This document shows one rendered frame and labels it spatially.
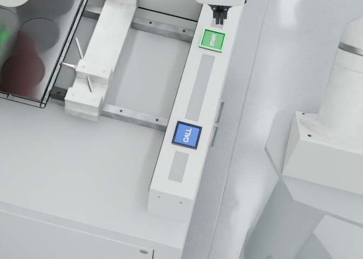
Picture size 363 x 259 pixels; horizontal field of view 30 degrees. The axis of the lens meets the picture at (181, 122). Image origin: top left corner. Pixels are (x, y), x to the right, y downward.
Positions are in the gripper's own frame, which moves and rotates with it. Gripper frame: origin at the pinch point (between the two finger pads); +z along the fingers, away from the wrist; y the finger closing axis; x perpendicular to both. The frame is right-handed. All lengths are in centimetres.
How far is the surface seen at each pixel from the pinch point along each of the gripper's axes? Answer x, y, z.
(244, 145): 36, 7, 112
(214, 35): 6.9, -1.7, 15.4
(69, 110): -13.4, -33.0, 21.8
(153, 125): -11.7, -14.2, 27.9
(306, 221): -16, 26, 63
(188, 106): -12.6, -5.4, 17.0
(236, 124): 45, 4, 111
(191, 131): -19.3, -4.0, 16.7
